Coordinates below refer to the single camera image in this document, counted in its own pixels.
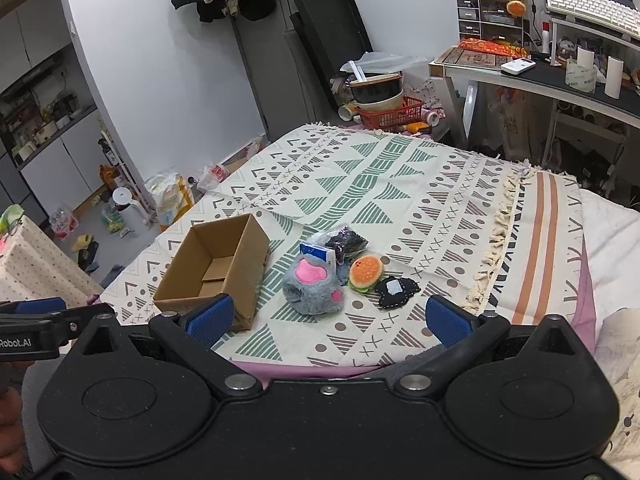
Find black beads plastic bag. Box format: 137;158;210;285
307;226;369;264

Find brown cardboard box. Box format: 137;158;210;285
153;214;269;332

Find person left hand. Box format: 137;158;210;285
0;387;24;474

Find grey drawer organizer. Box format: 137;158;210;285
454;0;525;47

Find black flat panel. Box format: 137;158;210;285
293;0;373;79

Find kitchen shelf cabinet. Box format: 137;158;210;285
1;0;108;224

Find dotted fabric box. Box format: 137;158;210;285
0;217;103;307

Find black stitched felt patch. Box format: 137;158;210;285
374;276;420;310

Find patterned geometric blanket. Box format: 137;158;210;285
103;125;530;370

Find white plastic shopping bag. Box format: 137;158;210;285
196;164;230;193

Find yellow white snack bag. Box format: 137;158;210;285
145;169;194;231

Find red patterned flat box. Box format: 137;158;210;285
458;38;529;58

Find orange striped cream cloth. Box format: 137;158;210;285
460;166;597;351

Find white keyboard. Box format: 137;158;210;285
546;0;639;39

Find black and cream bowls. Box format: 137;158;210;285
347;73;404;113

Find white kettle jug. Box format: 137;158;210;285
112;186;150;233

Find plush hamburger toy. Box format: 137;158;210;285
347;255;384;294

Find blue white tissue pack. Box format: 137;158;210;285
299;243;336;269

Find grey plush cat paw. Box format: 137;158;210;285
281;254;344;316

